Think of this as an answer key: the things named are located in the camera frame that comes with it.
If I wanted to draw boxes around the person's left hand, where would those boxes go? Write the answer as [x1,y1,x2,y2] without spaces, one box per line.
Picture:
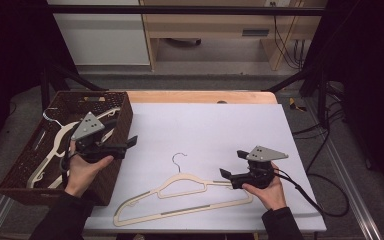
[63,139,115,198]

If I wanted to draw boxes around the yellow and black tool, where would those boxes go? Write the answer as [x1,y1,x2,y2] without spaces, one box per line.
[288,97,308,113]

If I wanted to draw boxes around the black curved object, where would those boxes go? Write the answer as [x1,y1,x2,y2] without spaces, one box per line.
[164,37,203,47]

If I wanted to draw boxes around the black horizontal frame bar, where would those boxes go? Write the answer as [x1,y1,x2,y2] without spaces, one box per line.
[46,4,326,17]

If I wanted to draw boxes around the beige clothes hanger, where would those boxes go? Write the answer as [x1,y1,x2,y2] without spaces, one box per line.
[25,106,122,190]
[112,152,254,228]

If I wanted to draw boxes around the white cabinet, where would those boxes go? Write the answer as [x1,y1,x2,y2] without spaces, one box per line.
[46,0,151,67]

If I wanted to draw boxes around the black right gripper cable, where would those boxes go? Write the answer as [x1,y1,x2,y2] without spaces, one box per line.
[272,167,351,218]

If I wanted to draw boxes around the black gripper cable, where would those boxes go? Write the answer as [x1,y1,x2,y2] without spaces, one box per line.
[272,167,351,218]
[59,139,80,188]

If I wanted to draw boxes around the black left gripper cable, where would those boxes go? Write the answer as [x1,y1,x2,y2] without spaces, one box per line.
[59,139,80,188]

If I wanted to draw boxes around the brown woven basket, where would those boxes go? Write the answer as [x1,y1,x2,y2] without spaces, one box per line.
[0,90,134,207]

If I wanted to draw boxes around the person's right hand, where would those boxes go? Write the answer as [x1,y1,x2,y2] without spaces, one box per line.
[241,161,288,212]

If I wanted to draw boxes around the black floor cables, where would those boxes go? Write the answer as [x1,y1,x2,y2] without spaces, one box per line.
[291,81,346,174]

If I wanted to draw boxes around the white table sheet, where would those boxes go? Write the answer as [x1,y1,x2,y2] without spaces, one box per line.
[83,102,328,233]

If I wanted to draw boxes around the light wooden desk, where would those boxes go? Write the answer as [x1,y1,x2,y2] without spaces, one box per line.
[139,0,328,72]

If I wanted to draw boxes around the black metal stand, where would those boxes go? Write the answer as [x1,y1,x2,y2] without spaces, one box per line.
[263,64,330,125]
[39,61,110,113]

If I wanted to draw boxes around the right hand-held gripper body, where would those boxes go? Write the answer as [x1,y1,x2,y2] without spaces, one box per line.
[229,145,290,191]

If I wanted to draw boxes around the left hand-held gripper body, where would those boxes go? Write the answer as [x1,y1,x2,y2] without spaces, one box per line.
[70,111,128,165]

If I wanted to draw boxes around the dark curtain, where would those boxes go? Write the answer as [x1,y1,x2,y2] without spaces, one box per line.
[300,0,384,205]
[0,0,78,161]

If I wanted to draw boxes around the black hanging cables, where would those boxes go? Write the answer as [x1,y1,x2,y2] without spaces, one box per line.
[269,1,306,71]

